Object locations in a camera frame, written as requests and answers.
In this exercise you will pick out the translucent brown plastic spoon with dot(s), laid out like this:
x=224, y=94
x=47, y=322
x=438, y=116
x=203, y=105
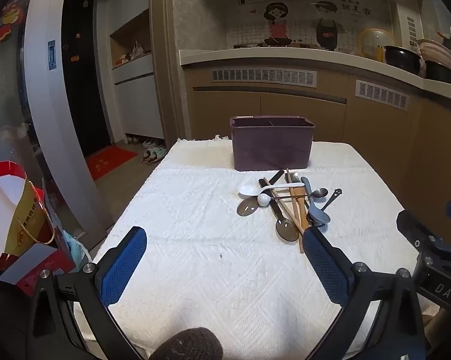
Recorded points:
x=247, y=207
x=287, y=230

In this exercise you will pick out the short grey vent grille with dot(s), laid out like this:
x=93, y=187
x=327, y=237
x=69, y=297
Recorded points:
x=382, y=94

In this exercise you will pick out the black cooking pot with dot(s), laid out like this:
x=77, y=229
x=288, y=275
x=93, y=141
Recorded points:
x=401, y=60

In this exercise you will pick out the purple plastic utensil holder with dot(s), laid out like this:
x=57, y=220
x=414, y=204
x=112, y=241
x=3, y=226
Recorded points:
x=272, y=144

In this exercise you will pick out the small shiny metal spoon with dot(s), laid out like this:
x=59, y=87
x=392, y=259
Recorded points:
x=320, y=192

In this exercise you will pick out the yellow paper bag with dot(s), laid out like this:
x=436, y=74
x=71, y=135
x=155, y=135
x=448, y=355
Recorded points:
x=27, y=217

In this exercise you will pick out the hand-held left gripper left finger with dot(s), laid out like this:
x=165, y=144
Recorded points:
x=124, y=266

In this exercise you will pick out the red and grey box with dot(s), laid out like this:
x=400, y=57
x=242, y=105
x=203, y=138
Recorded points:
x=38, y=266

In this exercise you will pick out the wooden chopstick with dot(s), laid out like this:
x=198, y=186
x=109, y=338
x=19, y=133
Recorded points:
x=289, y=185

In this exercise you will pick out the white textured towel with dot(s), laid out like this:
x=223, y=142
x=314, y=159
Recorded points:
x=210, y=213

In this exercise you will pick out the yellow-rimmed round lid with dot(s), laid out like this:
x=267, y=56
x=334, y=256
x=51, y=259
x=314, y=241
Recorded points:
x=373, y=43

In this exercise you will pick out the small white round spoon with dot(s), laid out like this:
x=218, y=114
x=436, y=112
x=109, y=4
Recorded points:
x=263, y=200

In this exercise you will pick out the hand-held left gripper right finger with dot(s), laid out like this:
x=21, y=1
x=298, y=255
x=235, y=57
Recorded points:
x=323, y=266

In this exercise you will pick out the red doormat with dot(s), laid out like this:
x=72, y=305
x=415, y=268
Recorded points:
x=109, y=161

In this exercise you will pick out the wooden kitchen counter cabinet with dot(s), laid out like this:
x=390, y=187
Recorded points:
x=379, y=138

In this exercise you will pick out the black entrance door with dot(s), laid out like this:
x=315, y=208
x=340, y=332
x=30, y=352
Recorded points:
x=83, y=82

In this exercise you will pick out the long grey vent grille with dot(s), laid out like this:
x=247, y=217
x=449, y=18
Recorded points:
x=263, y=76

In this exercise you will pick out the red and white paper bag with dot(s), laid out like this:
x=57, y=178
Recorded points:
x=0, y=213

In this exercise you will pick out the grey metal spoon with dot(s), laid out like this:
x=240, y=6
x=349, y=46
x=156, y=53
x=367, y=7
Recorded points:
x=318, y=216

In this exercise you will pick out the pair of patterned slippers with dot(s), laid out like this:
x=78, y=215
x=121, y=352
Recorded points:
x=154, y=156

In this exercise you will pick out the cartoon wall sticker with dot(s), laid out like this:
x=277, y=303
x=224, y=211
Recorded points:
x=278, y=18

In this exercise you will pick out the dark fuzzy microphone cover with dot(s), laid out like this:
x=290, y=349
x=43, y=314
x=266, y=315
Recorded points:
x=190, y=345

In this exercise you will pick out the white shoe cabinet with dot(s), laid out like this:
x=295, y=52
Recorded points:
x=139, y=93

